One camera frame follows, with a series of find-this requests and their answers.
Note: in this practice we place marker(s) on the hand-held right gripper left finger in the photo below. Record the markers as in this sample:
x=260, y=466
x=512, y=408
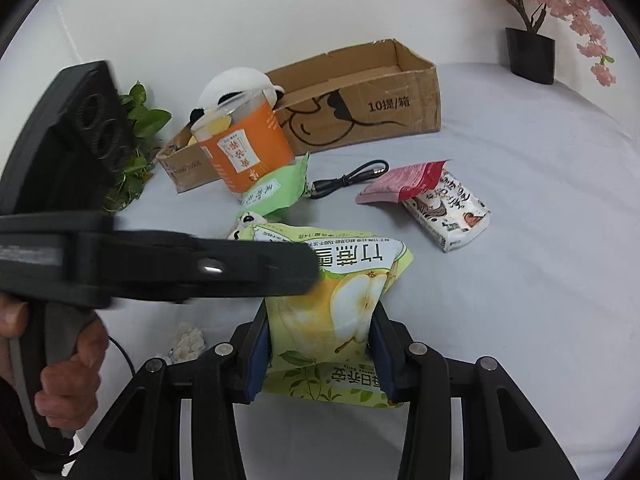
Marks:
x=260, y=360

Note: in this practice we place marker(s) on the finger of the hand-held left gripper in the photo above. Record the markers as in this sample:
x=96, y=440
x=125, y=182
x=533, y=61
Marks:
x=225, y=270

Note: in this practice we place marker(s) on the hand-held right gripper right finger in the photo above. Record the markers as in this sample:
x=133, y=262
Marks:
x=382, y=360

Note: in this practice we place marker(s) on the green pear print packet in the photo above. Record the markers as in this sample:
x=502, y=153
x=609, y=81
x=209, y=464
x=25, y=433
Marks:
x=345, y=300

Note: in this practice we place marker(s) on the small green snack packet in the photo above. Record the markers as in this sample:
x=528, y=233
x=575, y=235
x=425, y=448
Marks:
x=277, y=187

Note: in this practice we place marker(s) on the orange plastic cup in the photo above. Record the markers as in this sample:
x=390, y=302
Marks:
x=250, y=145

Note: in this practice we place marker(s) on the pink snack packet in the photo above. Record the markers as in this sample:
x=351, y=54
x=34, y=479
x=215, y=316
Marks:
x=400, y=182

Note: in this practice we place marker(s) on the panda plush toy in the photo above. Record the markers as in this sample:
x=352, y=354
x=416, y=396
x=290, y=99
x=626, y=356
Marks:
x=230, y=82

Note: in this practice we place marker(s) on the cardboard box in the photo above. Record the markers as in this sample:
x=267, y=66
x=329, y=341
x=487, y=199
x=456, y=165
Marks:
x=380, y=105

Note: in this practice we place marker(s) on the person's left hand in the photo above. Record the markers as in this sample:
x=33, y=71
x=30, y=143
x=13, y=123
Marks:
x=75, y=390

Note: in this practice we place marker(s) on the small white packet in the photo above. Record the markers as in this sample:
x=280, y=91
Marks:
x=187, y=342

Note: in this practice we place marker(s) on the green leafy plant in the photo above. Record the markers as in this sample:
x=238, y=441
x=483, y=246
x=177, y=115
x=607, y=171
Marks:
x=142, y=120

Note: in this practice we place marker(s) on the white brown snack packet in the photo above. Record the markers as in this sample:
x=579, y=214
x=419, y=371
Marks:
x=450, y=210

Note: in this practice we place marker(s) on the pink blossom tree in pot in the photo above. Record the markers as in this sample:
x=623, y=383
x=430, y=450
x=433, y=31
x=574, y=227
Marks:
x=530, y=57

